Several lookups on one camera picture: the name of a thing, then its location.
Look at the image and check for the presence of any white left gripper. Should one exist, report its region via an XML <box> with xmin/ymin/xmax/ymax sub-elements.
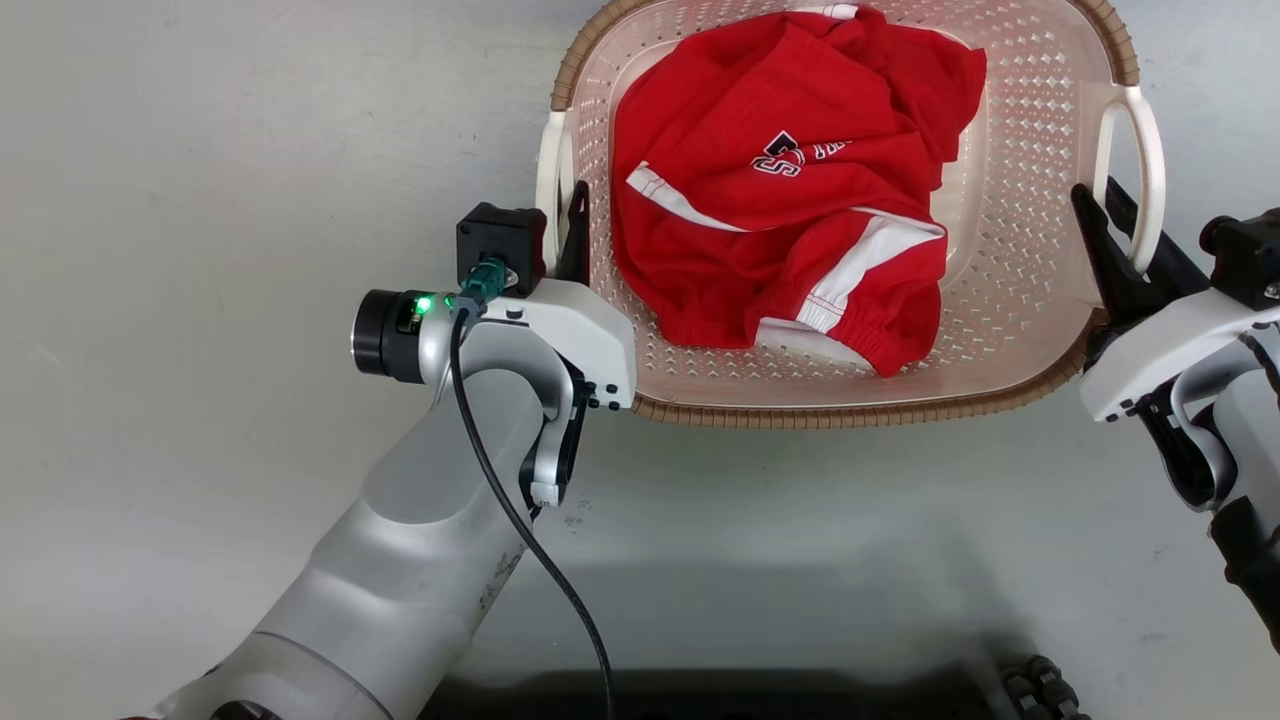
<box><xmin>477</xmin><ymin>180</ymin><xmax>638</xmax><ymax>412</ymax></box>

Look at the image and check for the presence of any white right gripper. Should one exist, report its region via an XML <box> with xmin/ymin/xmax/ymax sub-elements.
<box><xmin>1070</xmin><ymin>177</ymin><xmax>1280</xmax><ymax>424</ymax></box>

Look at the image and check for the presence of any white plastic laundry basket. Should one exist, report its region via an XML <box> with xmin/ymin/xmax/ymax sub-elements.
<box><xmin>535</xmin><ymin>0</ymin><xmax>1168</xmax><ymax>431</ymax></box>

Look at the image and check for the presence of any red sports jersey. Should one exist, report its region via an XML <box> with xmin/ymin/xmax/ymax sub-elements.
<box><xmin>609</xmin><ymin>5</ymin><xmax>989</xmax><ymax>379</ymax></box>

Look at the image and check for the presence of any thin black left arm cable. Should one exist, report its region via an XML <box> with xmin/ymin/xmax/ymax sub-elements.
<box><xmin>448</xmin><ymin>258</ymin><xmax>617</xmax><ymax>720</ymax></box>

